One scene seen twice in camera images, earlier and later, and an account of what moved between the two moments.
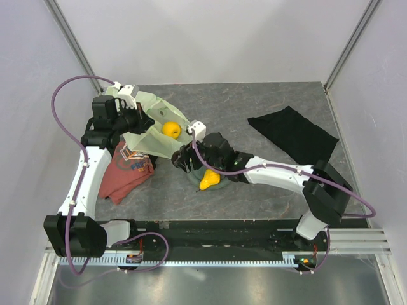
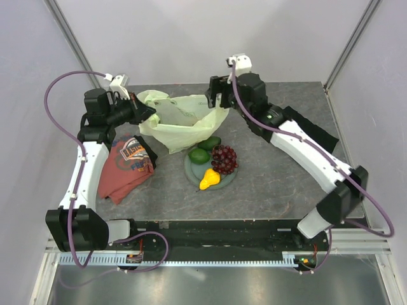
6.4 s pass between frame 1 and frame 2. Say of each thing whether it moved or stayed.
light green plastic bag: moved
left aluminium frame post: stayed
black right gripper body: moved
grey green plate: stayed
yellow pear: stayed
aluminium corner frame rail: stayed
